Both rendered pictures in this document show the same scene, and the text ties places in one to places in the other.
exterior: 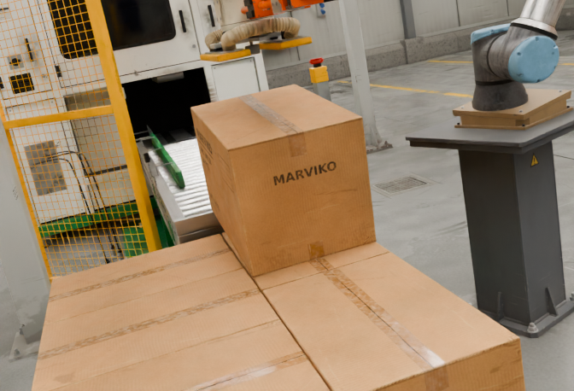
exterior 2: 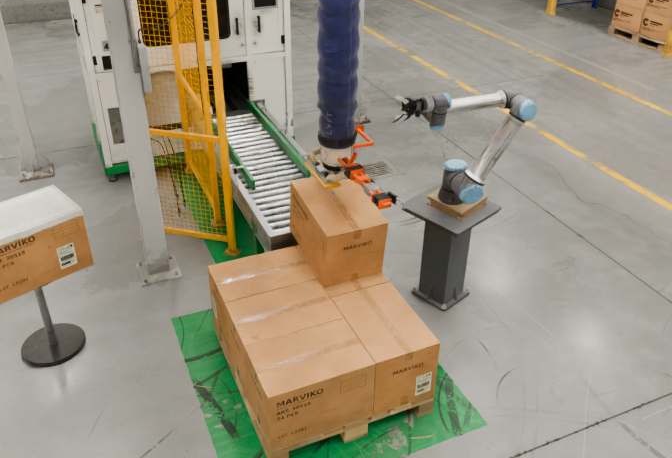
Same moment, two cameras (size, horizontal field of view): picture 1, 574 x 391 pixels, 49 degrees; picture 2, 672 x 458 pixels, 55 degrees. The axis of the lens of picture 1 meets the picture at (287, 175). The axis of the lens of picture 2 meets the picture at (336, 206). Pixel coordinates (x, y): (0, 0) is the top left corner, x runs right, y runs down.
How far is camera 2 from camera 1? 229 cm
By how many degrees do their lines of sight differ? 19
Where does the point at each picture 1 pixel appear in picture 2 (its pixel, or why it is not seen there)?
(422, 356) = (404, 347)
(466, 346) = (421, 344)
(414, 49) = not seen: outside the picture
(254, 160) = (337, 241)
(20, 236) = (155, 214)
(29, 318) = (153, 260)
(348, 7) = not seen: hidden behind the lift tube
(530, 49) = (471, 191)
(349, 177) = (376, 247)
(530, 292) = (446, 289)
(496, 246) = (435, 265)
